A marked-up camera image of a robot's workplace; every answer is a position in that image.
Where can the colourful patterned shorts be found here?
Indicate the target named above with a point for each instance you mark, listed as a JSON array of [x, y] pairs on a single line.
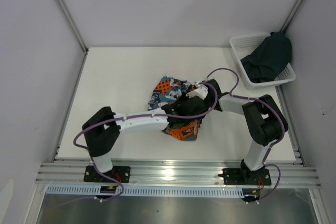
[[168, 91]]

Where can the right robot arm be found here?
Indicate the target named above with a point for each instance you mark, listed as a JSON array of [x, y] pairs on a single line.
[[265, 122]]

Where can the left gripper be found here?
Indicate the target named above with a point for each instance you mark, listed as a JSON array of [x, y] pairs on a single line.
[[182, 97]]

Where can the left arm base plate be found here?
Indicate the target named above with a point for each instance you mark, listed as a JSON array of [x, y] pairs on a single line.
[[119, 173]]

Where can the dark green shorts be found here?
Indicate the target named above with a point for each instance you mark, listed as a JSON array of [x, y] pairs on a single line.
[[269, 59]]

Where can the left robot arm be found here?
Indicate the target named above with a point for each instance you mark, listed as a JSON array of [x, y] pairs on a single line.
[[102, 130]]

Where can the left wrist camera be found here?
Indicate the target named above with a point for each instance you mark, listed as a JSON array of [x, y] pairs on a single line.
[[200, 92]]

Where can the slotted cable duct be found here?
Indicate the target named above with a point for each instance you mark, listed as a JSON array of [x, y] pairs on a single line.
[[151, 191]]

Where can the white plastic basket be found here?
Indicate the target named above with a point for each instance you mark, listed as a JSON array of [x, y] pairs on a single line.
[[243, 46]]

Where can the aluminium rail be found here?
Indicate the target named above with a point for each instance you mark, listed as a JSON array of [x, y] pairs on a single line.
[[176, 173]]

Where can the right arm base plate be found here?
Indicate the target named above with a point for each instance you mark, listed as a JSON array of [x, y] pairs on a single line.
[[245, 177]]

